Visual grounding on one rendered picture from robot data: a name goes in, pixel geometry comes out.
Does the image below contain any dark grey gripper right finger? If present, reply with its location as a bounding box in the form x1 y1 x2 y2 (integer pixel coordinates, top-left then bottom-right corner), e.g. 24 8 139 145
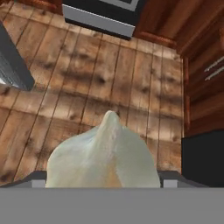
157 170 210 189

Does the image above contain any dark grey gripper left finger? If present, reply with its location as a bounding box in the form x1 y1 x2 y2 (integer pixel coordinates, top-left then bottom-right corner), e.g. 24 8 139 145
0 170 48 189

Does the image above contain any white garlic bulb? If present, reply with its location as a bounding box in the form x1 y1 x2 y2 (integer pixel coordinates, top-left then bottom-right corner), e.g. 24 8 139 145
45 109 161 189

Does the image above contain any wooden cabinet run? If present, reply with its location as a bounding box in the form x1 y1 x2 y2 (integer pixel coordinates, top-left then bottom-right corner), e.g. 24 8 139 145
132 0 224 138

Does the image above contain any black dishwasher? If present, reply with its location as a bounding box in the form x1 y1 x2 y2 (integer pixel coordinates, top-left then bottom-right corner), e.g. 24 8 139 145
180 129 224 189

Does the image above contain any black and silver oven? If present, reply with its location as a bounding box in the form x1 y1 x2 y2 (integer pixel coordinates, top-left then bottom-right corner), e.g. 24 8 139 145
61 0 148 41

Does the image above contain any silver cabinet handle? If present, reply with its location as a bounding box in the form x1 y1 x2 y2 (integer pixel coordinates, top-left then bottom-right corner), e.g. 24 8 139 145
204 66 224 82
203 55 224 74

